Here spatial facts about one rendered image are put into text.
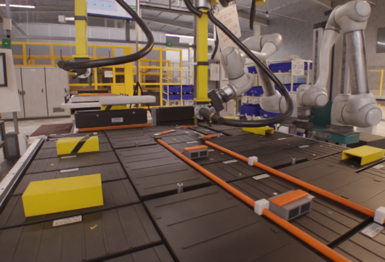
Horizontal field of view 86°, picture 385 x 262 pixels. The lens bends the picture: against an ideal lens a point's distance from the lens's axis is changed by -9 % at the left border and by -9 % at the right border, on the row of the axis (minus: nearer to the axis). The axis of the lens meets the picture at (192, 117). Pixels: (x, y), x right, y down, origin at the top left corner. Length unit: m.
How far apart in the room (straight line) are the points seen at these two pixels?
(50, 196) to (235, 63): 1.05
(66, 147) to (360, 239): 0.89
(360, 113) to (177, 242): 1.35
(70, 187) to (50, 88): 9.45
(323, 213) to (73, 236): 0.47
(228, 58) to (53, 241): 1.09
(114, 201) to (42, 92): 9.49
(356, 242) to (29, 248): 0.53
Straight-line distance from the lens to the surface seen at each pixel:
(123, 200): 0.54
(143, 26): 1.08
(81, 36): 1.30
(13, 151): 1.48
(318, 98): 1.44
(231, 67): 1.27
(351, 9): 1.57
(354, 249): 0.46
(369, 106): 1.57
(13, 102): 3.57
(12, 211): 0.59
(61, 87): 9.90
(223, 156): 0.81
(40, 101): 10.00
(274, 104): 2.11
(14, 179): 0.81
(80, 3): 1.35
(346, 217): 0.54
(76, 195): 0.52
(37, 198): 0.53
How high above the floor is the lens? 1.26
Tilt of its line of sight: 8 degrees down
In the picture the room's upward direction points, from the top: straight up
